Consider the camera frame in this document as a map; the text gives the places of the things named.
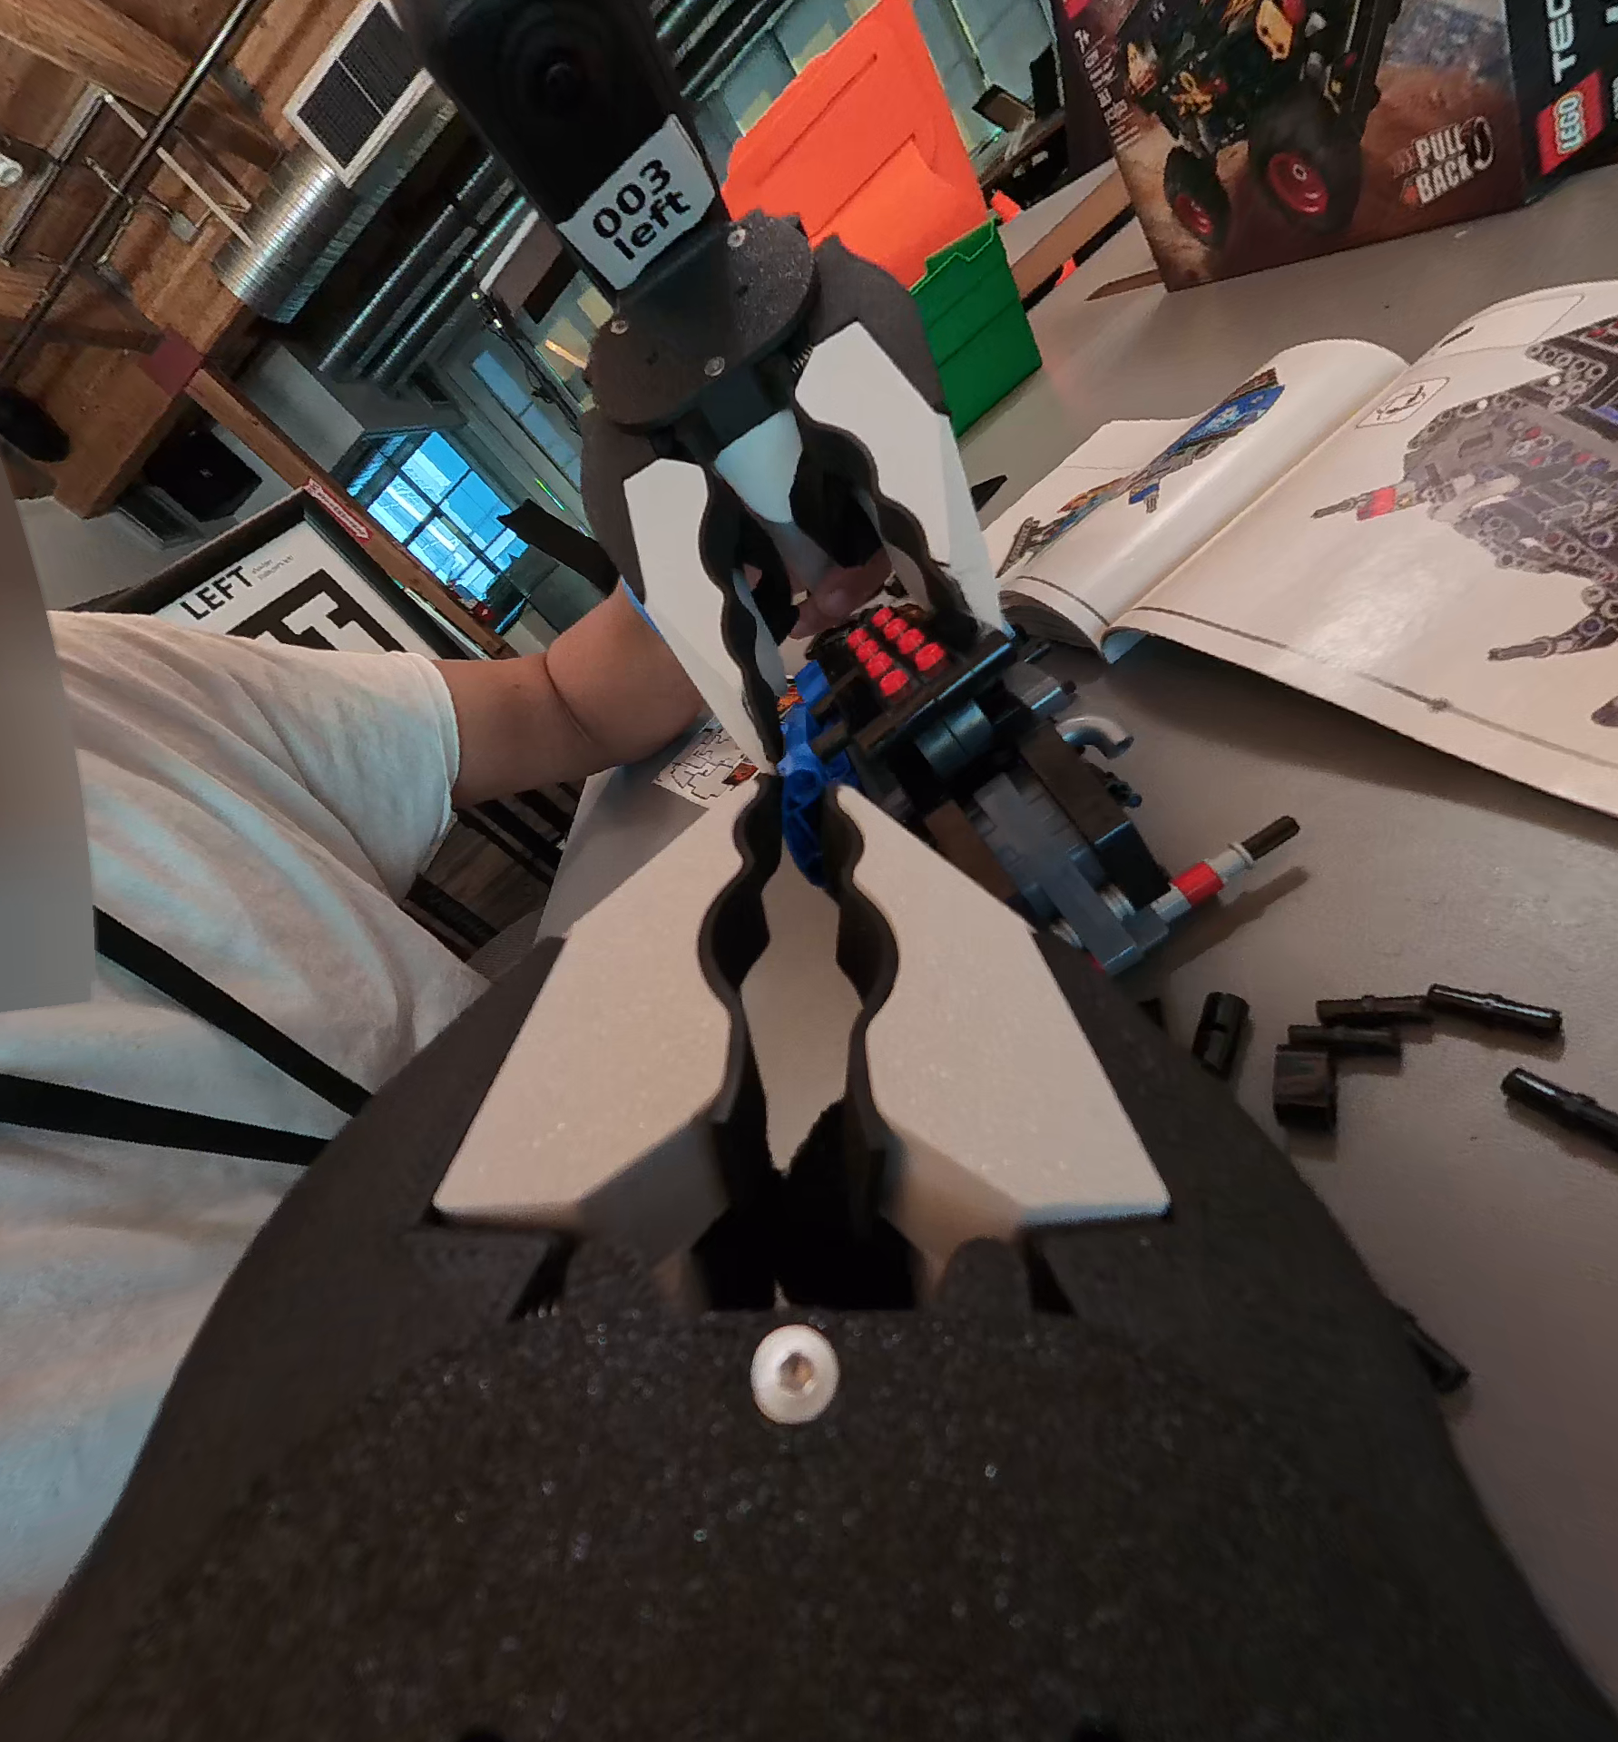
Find lego instruction booklet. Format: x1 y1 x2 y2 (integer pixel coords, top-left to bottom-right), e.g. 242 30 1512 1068
986 272 1618 835

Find green plastic bin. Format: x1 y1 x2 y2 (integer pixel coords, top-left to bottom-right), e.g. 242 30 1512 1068
910 218 1044 438

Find lego truck model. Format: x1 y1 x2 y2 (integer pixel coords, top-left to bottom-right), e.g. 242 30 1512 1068
770 606 1303 978

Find person's left hand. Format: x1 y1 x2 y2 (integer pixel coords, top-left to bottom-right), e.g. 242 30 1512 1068
789 555 895 645

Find metal air duct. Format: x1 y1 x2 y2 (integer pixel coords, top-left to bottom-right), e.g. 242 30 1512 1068
209 142 511 384

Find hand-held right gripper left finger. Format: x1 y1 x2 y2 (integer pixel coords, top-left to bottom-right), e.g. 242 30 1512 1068
431 783 772 1312

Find window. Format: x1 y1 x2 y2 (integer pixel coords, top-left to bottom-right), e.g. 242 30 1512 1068
343 429 522 609

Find white wall vent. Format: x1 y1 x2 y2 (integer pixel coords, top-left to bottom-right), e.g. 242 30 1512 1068
282 0 446 188

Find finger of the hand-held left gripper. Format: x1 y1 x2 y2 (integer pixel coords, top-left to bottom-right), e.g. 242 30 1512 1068
798 313 1018 645
621 453 790 781

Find wooden post red label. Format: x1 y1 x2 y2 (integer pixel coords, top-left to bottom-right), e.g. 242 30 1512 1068
183 367 511 656

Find printed truck toy box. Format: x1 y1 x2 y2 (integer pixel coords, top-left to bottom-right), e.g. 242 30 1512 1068
1053 0 1618 294

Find black white marker sign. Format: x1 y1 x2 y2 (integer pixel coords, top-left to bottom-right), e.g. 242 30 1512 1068
73 488 511 658

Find sticker sheet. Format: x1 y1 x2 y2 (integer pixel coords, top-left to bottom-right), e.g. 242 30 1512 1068
652 680 811 807

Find person's left forearm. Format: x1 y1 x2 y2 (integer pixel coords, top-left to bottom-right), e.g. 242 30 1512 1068
442 583 712 811

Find orange plastic bin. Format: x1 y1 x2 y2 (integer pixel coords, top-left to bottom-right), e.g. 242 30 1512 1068
723 0 999 294

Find black lego connector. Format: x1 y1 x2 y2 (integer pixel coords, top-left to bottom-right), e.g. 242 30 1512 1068
1189 991 1253 1081

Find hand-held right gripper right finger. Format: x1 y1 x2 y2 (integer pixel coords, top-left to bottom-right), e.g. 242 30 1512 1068
828 786 1174 1295

